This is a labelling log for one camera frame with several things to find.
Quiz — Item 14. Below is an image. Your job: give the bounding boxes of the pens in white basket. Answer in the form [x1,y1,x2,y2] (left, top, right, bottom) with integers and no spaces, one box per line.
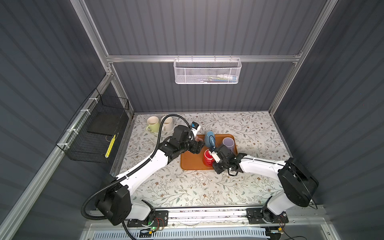
[199,75,238,84]

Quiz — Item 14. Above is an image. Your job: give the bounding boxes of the purple mug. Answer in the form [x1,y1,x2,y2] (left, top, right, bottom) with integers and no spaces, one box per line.
[223,137,235,152]

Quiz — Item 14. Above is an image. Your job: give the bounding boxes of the white wire wall basket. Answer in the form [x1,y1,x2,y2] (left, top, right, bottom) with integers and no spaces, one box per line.
[173,58,242,85]

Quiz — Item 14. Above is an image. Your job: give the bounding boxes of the black wire wall basket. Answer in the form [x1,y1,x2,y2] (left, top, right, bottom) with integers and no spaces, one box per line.
[57,91,131,164]

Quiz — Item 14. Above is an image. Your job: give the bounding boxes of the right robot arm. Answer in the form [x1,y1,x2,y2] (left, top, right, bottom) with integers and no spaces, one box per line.
[210,145,319,223]

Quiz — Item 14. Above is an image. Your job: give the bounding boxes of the black corrugated cable hose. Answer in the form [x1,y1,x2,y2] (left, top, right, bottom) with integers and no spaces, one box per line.
[80,113,193,240]

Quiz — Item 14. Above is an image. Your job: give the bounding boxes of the light green mug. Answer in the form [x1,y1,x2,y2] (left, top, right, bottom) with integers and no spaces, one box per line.
[146,116,160,133]

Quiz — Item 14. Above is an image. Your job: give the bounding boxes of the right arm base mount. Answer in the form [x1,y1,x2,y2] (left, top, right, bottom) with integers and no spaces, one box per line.
[246,208,289,224]

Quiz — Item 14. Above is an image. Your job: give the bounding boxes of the white mug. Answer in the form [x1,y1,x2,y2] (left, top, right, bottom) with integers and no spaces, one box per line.
[161,116,174,132]

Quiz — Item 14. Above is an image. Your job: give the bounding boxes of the blue dotted mug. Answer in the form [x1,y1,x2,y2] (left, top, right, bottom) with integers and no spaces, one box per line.
[205,131,216,151]

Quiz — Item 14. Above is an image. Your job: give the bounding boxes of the orange plastic tray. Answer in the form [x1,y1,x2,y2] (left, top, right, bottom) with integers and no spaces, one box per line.
[181,134,238,171]

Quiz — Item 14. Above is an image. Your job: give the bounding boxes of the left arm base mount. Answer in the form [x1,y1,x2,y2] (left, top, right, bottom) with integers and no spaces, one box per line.
[127,210,169,228]

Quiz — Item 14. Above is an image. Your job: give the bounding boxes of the red mug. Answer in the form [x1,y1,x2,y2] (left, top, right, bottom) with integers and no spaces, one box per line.
[203,149,215,167]

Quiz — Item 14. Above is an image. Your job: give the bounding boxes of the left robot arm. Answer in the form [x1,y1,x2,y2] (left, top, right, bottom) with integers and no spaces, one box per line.
[96,122,204,226]

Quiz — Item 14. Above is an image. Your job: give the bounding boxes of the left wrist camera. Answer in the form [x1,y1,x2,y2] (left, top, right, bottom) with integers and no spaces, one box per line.
[191,122,201,138]

